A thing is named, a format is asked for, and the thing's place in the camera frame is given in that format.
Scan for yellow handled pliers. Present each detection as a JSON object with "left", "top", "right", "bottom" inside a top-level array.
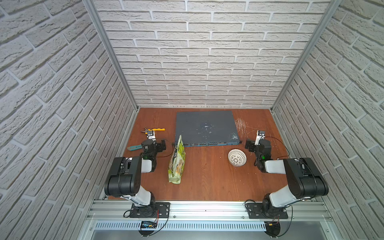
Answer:
[{"left": 141, "top": 128, "right": 165, "bottom": 135}]

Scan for aluminium front rail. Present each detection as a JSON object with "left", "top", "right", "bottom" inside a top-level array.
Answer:
[{"left": 86, "top": 200, "right": 333, "bottom": 222}]

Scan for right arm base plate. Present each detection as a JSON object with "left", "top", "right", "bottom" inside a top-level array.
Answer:
[{"left": 245, "top": 203, "right": 289, "bottom": 220}]

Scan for controller board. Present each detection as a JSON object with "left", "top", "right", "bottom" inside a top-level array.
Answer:
[
  {"left": 139, "top": 221, "right": 158, "bottom": 237},
  {"left": 264, "top": 222, "right": 281, "bottom": 238}
]

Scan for left controller board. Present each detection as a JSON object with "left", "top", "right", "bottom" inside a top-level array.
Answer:
[{"left": 139, "top": 221, "right": 158, "bottom": 237}]

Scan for grey network switch box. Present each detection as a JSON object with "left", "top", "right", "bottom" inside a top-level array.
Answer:
[{"left": 175, "top": 111, "right": 242, "bottom": 147}]

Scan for teal utility knife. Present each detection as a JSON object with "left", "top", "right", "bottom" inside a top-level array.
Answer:
[{"left": 127, "top": 145, "right": 142, "bottom": 151}]

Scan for right controller board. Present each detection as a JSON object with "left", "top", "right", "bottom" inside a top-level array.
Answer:
[{"left": 264, "top": 222, "right": 281, "bottom": 238}]

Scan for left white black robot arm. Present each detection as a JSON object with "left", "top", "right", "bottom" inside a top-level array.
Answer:
[{"left": 104, "top": 140, "right": 166, "bottom": 213}]

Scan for white patterned breakfast bowl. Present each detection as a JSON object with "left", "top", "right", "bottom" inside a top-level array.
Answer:
[{"left": 228, "top": 149, "right": 247, "bottom": 167}]

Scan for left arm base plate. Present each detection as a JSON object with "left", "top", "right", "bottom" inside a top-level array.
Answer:
[{"left": 129, "top": 202, "right": 171, "bottom": 219}]

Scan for green oats bag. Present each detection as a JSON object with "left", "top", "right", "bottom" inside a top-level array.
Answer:
[{"left": 168, "top": 135, "right": 186, "bottom": 185}]

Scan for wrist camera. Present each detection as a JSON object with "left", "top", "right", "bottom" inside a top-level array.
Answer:
[
  {"left": 146, "top": 131, "right": 156, "bottom": 141},
  {"left": 255, "top": 130, "right": 265, "bottom": 146}
]

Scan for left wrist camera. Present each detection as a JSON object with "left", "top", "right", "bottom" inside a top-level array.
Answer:
[{"left": 146, "top": 131, "right": 156, "bottom": 141}]

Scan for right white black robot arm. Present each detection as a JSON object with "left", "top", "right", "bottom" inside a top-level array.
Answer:
[{"left": 245, "top": 139, "right": 329, "bottom": 217}]

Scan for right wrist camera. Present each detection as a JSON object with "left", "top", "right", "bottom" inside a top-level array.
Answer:
[{"left": 255, "top": 130, "right": 265, "bottom": 146}]

